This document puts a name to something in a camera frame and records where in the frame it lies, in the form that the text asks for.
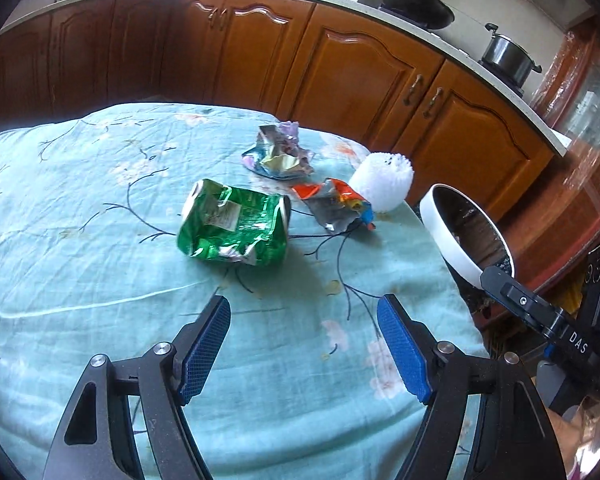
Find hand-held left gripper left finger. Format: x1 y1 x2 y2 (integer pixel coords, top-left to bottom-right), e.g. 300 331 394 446
42 295 232 480

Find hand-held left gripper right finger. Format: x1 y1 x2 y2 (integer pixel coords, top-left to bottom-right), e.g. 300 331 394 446
376 294 568 480

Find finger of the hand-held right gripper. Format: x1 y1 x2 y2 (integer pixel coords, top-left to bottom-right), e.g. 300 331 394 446
480 266 566 337

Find white rimmed waste bin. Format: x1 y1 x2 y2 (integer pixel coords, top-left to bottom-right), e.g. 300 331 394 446
419 183 517 331

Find crushed green drink can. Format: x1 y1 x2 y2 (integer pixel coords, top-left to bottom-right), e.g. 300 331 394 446
176 179 292 266

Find person's right hand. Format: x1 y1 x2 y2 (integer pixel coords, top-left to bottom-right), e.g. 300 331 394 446
547 410 588 480

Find light blue floral tablecloth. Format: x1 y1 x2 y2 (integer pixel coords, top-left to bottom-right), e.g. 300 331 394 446
0 102 491 480

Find torn red foil wrapper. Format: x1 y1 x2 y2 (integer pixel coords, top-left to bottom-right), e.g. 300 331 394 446
292 178 376 233

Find round white foam fruit net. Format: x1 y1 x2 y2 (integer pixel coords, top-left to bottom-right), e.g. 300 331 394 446
348 152 414 212

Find wooden glass door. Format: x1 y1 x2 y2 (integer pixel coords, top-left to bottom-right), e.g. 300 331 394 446
530 10 600 281

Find crumpled purple foil wrapper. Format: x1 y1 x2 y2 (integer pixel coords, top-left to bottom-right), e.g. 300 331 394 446
241 121 315 180

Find black gas stove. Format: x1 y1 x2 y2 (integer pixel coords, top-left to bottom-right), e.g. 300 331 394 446
377 2 526 96

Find steel cooking pot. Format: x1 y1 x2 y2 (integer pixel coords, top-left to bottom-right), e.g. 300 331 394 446
480 22 543 86

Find wooden lower cabinets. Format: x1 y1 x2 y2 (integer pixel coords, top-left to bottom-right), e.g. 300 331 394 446
0 0 556 226

